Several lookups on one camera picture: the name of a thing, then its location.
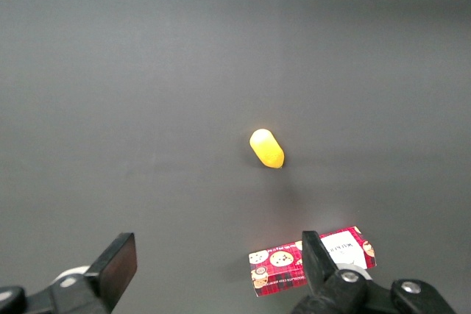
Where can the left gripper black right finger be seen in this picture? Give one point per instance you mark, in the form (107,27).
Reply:
(318,266)

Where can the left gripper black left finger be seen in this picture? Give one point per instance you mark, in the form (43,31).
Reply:
(117,266)

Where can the red tartan cookie box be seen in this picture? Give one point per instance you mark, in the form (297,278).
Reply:
(279,259)

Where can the yellow lemon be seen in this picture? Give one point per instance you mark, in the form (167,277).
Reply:
(266,148)

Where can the dark grey table mat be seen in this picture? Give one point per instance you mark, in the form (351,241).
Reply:
(184,89)

